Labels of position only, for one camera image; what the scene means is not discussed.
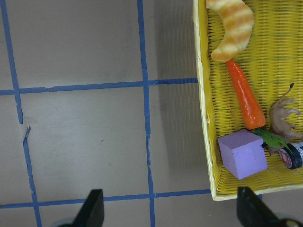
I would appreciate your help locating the yellow woven tray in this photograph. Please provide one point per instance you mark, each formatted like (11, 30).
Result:
(272, 61)

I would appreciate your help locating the small spice jar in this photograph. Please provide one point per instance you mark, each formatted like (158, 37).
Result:
(292, 155)

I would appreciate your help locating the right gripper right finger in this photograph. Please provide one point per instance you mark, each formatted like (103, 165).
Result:
(252, 212)

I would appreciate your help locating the toy carrot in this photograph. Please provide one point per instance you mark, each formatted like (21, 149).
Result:
(252, 113)

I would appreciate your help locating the brown ginger root toy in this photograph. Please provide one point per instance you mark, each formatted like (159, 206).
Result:
(278, 113)

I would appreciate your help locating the toy croissant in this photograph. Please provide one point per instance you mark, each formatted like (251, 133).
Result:
(238, 21)

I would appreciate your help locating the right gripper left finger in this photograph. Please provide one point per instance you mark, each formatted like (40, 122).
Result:
(92, 211)

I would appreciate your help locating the purple foam cube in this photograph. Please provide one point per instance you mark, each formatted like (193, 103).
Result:
(242, 153)

